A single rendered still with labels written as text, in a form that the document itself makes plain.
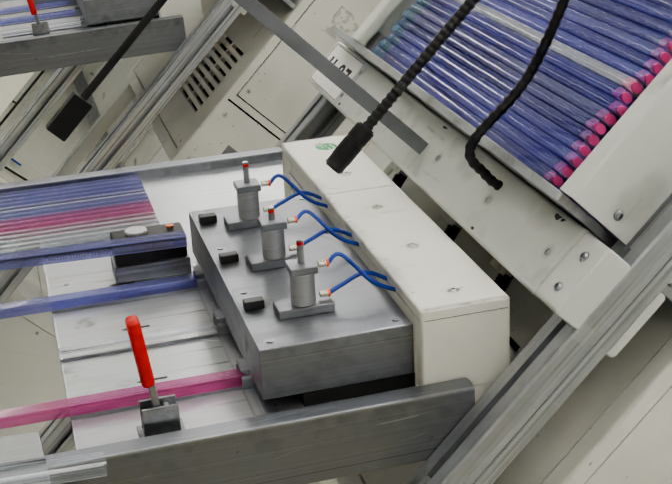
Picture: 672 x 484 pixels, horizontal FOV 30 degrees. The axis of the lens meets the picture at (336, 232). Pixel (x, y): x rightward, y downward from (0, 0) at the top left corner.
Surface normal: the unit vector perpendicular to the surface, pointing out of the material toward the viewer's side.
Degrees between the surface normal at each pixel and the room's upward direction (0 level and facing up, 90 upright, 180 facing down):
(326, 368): 90
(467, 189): 90
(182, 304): 45
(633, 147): 90
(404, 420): 90
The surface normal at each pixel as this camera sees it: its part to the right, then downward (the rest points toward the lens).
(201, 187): -0.05, -0.93
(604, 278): 0.28, 0.35
